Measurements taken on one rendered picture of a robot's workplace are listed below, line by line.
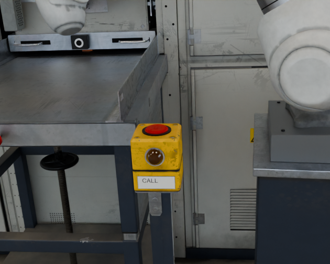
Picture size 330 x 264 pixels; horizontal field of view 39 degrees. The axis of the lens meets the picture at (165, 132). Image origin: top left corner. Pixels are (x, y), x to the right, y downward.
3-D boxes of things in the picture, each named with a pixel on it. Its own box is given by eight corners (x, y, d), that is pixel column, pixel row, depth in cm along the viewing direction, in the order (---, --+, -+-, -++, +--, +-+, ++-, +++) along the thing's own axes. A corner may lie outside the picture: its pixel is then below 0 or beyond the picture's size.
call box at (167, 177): (180, 194, 80) (178, 138, 76) (133, 194, 80) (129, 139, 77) (183, 173, 87) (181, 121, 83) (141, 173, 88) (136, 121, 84)
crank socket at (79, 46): (87, 49, 166) (86, 35, 164) (71, 50, 167) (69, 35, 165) (89, 47, 169) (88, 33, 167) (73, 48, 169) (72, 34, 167)
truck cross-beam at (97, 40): (156, 47, 166) (155, 30, 164) (10, 52, 172) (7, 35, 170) (157, 45, 171) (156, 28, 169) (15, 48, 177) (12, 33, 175)
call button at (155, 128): (167, 140, 78) (166, 131, 78) (143, 140, 79) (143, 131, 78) (169, 131, 82) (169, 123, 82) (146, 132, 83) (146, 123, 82)
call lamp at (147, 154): (164, 169, 77) (163, 150, 75) (144, 169, 77) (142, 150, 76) (165, 165, 78) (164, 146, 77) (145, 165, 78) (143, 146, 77)
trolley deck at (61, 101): (138, 146, 103) (135, 120, 100) (-125, 147, 109) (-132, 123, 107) (167, 70, 165) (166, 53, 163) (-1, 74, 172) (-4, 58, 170)
